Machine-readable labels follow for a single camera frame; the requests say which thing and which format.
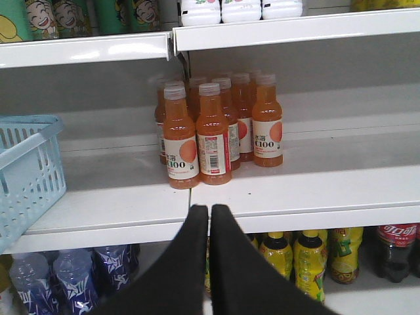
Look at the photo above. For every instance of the orange C100 bottle front left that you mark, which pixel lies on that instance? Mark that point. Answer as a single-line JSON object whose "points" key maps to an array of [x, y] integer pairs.
{"points": [[180, 140]]}

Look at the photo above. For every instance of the orange C100 bottle right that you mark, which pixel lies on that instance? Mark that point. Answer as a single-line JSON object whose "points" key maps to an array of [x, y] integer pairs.
{"points": [[267, 124]]}

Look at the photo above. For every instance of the white metal store shelving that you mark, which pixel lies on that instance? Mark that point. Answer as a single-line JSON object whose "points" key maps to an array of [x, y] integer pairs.
{"points": [[349, 87]]}

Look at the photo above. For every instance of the light blue plastic basket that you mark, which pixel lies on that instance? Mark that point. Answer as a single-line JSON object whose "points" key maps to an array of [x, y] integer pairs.
{"points": [[32, 176]]}

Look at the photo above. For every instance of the blue sports drink bottle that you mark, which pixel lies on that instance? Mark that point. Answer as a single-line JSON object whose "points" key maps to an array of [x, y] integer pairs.
{"points": [[30, 274], [74, 270]]}

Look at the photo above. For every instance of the blue sports drink bottle left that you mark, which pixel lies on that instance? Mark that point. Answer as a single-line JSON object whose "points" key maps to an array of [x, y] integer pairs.
{"points": [[30, 274]]}

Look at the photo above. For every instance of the orange c100 bottle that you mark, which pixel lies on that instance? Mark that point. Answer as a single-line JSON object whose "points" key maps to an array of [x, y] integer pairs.
{"points": [[212, 134], [180, 140], [267, 124]]}

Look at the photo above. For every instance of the coke bottle on shelf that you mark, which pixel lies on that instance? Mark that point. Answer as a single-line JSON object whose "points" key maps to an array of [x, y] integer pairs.
{"points": [[392, 250]]}

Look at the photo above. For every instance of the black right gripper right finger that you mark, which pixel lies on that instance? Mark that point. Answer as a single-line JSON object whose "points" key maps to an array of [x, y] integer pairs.
{"points": [[242, 281]]}

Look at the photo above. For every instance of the orange C100 bottle front middle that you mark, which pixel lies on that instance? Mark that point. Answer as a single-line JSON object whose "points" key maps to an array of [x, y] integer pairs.
{"points": [[212, 134]]}

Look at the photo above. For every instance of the blue sports drink bottle right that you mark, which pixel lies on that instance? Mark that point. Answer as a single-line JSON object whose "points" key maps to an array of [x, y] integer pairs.
{"points": [[74, 270]]}

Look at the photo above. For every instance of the yellow lemon tea bottle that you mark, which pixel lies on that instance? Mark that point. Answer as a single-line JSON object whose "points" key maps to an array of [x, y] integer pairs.
{"points": [[276, 249], [310, 264], [344, 253]]}

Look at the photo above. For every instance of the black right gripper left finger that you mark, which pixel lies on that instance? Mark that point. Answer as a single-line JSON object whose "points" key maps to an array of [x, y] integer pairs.
{"points": [[174, 284]]}

